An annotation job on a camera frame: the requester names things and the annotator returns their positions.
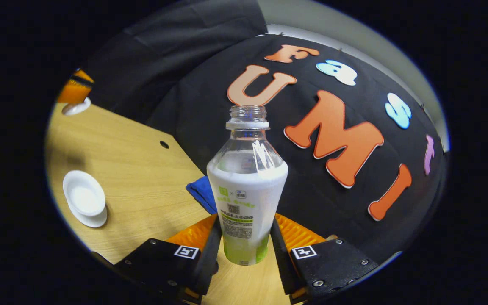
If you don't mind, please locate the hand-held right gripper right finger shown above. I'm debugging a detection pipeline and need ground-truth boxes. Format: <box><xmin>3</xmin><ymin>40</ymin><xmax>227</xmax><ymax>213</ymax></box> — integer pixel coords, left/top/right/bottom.
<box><xmin>271</xmin><ymin>213</ymin><xmax>380</xmax><ymax>303</ymax></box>

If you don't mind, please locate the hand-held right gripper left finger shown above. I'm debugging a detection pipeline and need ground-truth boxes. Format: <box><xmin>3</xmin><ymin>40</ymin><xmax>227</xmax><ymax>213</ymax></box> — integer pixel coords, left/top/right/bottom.
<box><xmin>113</xmin><ymin>213</ymin><xmax>223</xmax><ymax>305</ymax></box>

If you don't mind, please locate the clear water bottle white label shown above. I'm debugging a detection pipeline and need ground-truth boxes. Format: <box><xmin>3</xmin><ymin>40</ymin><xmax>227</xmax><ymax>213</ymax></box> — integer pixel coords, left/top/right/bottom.
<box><xmin>207</xmin><ymin>105</ymin><xmax>289</xmax><ymax>266</ymax></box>

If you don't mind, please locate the white teacup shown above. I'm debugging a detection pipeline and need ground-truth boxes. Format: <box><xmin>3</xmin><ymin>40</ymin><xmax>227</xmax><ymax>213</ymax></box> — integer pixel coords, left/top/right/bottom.
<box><xmin>63</xmin><ymin>170</ymin><xmax>106</xmax><ymax>216</ymax></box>

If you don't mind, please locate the black backdrop cloth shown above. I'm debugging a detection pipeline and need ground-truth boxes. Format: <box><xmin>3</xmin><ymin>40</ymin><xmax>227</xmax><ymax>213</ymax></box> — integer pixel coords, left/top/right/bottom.
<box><xmin>85</xmin><ymin>0</ymin><xmax>269</xmax><ymax>123</ymax></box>
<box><xmin>147</xmin><ymin>34</ymin><xmax>448</xmax><ymax>263</ymax></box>

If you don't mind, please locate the blue cloth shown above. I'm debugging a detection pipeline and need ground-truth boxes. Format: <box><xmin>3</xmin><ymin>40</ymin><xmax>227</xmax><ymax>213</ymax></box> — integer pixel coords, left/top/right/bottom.
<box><xmin>186</xmin><ymin>176</ymin><xmax>218</xmax><ymax>215</ymax></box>

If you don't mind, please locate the white saucer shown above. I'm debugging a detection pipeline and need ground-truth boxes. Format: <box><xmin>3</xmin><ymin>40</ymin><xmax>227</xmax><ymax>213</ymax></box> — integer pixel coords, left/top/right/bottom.
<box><xmin>67</xmin><ymin>199</ymin><xmax>108</xmax><ymax>228</ymax></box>

